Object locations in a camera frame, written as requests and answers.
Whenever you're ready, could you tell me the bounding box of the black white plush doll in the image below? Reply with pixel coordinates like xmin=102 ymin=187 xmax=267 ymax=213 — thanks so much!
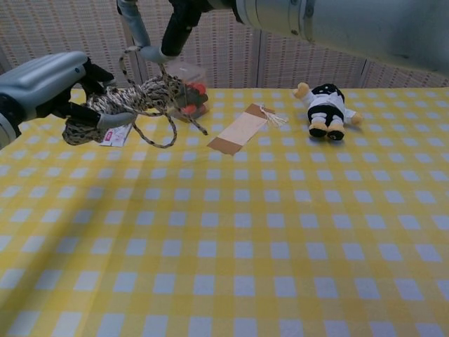
xmin=293 ymin=82 xmax=364 ymax=142

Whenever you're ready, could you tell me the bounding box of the woven folding screen panel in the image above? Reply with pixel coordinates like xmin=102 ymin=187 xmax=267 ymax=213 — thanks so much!
xmin=361 ymin=58 xmax=449 ymax=88
xmin=126 ymin=0 xmax=264 ymax=88
xmin=0 ymin=0 xmax=141 ymax=89
xmin=257 ymin=20 xmax=373 ymax=88

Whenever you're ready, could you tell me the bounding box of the yellow checked tablecloth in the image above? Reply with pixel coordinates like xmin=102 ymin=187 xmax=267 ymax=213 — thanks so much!
xmin=0 ymin=86 xmax=449 ymax=337

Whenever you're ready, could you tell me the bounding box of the beige bookmark with tassel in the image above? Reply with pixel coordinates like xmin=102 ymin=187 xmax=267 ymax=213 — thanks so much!
xmin=206 ymin=103 xmax=289 ymax=157

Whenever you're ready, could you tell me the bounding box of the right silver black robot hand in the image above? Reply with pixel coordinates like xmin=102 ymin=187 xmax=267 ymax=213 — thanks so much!
xmin=116 ymin=0 xmax=243 ymax=63

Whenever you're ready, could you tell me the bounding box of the braided multicolour rope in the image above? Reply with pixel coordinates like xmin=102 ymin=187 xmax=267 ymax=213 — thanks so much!
xmin=62 ymin=47 xmax=210 ymax=148

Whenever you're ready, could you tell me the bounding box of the white floral tube package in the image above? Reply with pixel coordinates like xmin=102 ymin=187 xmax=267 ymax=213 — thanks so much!
xmin=99 ymin=124 xmax=133 ymax=147

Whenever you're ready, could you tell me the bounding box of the clear box with red pieces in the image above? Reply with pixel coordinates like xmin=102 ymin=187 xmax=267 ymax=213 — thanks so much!
xmin=164 ymin=62 xmax=210 ymax=124

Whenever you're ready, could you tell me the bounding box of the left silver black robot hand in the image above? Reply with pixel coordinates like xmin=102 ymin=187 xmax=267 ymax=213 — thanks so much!
xmin=0 ymin=51 xmax=136 ymax=133

